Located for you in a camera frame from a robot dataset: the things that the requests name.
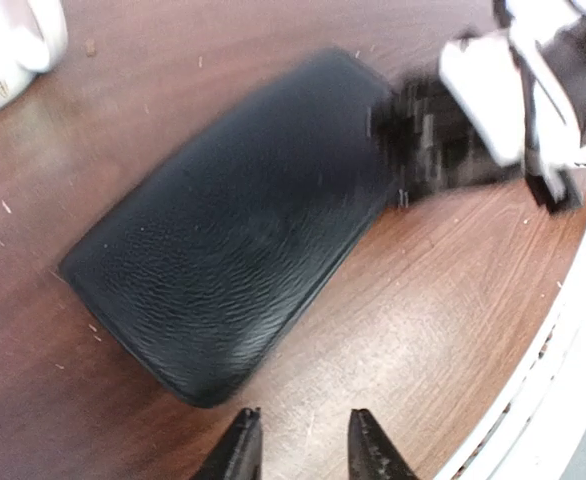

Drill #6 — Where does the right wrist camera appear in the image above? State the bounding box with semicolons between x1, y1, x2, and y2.
438;1;586;214

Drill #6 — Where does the front aluminium rail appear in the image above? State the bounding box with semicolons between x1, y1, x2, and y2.
436;230;586;479

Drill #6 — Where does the white floral ceramic mug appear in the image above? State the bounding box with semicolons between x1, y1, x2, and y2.
0;0;69;110

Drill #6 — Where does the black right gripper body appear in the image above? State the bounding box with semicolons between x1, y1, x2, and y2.
370;75;522;206

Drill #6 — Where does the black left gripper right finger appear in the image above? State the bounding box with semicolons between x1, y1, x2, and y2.
347;409;417;480

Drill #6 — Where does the black zippered tool case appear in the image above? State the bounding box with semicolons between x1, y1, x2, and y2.
60;49;394;408

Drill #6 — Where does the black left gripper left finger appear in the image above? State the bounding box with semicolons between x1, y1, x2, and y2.
192;408;263;480

